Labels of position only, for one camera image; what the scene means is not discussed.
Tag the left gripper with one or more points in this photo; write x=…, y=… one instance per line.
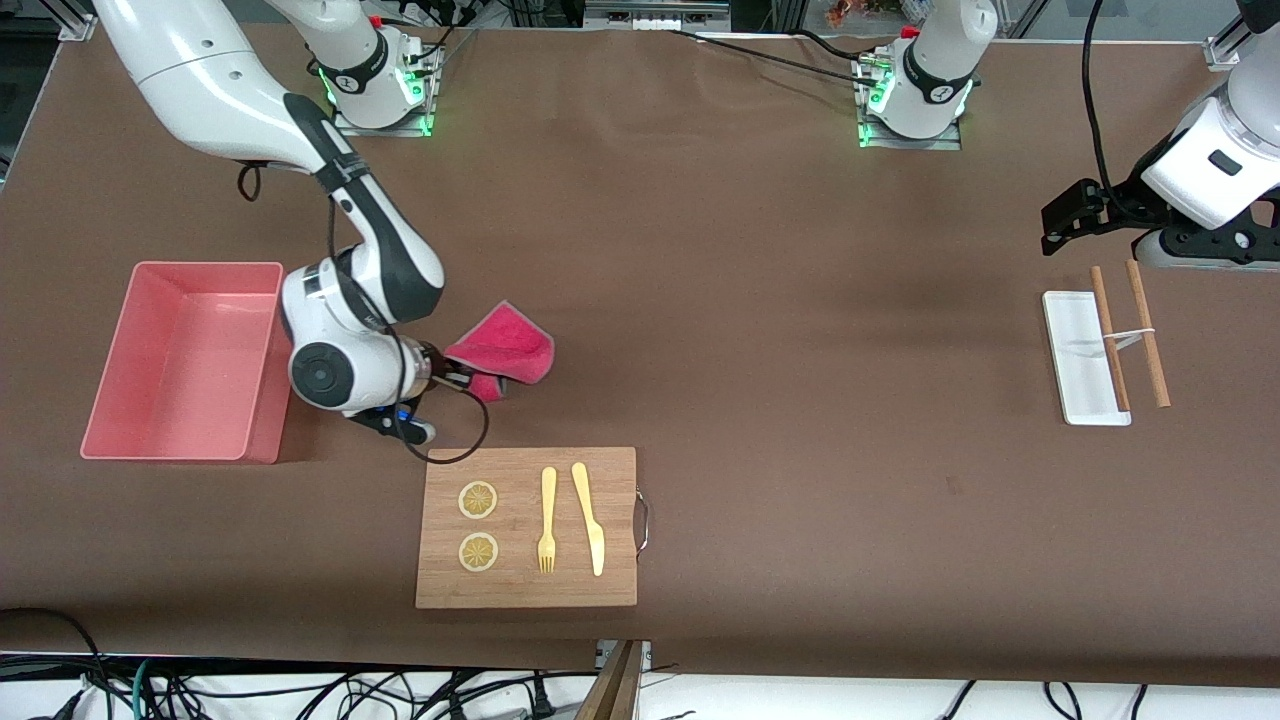
x=1110, y=203

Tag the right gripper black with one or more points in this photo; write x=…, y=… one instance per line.
x=447, y=368

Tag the pink cloth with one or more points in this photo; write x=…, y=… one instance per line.
x=505, y=350

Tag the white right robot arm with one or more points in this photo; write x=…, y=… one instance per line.
x=200, y=90

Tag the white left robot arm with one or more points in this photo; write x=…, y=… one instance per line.
x=940, y=60

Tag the lemon slice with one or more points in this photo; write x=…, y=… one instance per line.
x=477, y=500
x=478, y=553

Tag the white elastic band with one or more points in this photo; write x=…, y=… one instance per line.
x=1135, y=333

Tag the white rectangular tray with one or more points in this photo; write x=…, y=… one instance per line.
x=1075, y=360

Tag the yellow plastic fork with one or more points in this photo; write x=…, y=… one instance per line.
x=548, y=500

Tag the yellow plastic knife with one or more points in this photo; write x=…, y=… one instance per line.
x=592, y=530

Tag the wooden cutting board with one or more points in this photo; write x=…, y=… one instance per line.
x=520, y=590

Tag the pink plastic bin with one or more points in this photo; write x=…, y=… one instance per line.
x=180, y=360

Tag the colourful toy pile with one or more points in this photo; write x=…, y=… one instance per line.
x=875, y=10

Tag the wooden plank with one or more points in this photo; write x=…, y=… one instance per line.
x=612, y=695

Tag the grey metal box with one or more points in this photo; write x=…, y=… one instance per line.
x=655, y=12

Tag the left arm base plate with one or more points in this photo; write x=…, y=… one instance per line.
x=950, y=143

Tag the aluminium frame corner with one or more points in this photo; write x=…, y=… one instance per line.
x=75, y=22
x=1222, y=50

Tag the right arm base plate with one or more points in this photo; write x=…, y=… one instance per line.
x=343, y=126

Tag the metal bracket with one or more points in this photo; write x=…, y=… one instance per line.
x=645, y=652

